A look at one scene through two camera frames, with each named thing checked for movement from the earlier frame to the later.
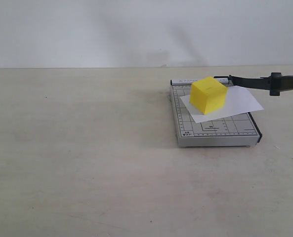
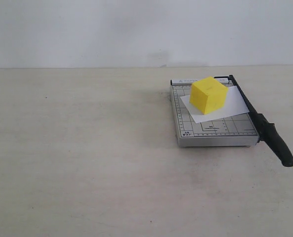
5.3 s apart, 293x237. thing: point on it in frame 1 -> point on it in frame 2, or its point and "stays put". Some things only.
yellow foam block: x=208 y=96 stays put
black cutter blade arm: x=274 y=84 -> x=265 y=128
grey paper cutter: x=238 y=131 stays put
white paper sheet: x=236 y=101 stays put
